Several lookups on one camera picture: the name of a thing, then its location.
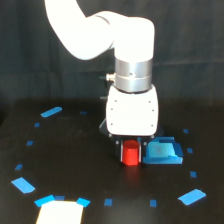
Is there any red cylindrical block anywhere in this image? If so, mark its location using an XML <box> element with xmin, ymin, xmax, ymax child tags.
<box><xmin>122</xmin><ymin>140</ymin><xmax>139</xmax><ymax>166</ymax></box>

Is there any large blue tape piece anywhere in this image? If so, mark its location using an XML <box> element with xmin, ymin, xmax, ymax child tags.
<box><xmin>178</xmin><ymin>189</ymin><xmax>206</xmax><ymax>206</ymax></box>
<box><xmin>12</xmin><ymin>177</ymin><xmax>35</xmax><ymax>194</ymax></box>

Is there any white paper sheet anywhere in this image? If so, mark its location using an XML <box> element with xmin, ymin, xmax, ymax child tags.
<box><xmin>36</xmin><ymin>201</ymin><xmax>83</xmax><ymax>224</ymax></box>

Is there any long blue tape strip top-left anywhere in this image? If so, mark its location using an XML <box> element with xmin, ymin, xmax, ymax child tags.
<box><xmin>41</xmin><ymin>107</ymin><xmax>62</xmax><ymax>118</ymax></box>

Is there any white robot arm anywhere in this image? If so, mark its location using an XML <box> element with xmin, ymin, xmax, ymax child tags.
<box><xmin>44</xmin><ymin>0</ymin><xmax>162</xmax><ymax>165</ymax></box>

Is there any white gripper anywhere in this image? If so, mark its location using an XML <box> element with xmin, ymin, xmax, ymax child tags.
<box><xmin>99</xmin><ymin>85</ymin><xmax>159</xmax><ymax>162</ymax></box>

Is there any black backdrop curtain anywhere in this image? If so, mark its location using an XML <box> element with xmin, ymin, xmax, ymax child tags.
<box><xmin>0</xmin><ymin>0</ymin><xmax>224</xmax><ymax>103</ymax></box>

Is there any blue tape of paper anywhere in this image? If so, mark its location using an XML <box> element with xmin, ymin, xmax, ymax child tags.
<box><xmin>34</xmin><ymin>195</ymin><xmax>55</xmax><ymax>207</ymax></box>
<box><xmin>77</xmin><ymin>198</ymin><xmax>90</xmax><ymax>207</ymax></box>

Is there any blue tape left of paper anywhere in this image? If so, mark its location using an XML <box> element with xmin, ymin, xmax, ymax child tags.
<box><xmin>34</xmin><ymin>195</ymin><xmax>55</xmax><ymax>207</ymax></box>

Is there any blue tape right of paper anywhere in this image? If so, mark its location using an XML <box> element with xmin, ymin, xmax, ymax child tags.
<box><xmin>77</xmin><ymin>198</ymin><xmax>90</xmax><ymax>207</ymax></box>

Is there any large blue tape piece left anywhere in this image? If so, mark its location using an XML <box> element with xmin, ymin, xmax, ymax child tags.
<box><xmin>12</xmin><ymin>177</ymin><xmax>35</xmax><ymax>194</ymax></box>

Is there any blue tape square pad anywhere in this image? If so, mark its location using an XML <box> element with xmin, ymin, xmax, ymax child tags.
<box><xmin>142</xmin><ymin>137</ymin><xmax>183</xmax><ymax>164</ymax></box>

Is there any large blue tape piece right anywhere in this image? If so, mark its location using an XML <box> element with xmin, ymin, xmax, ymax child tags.
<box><xmin>178</xmin><ymin>189</ymin><xmax>206</xmax><ymax>206</ymax></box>

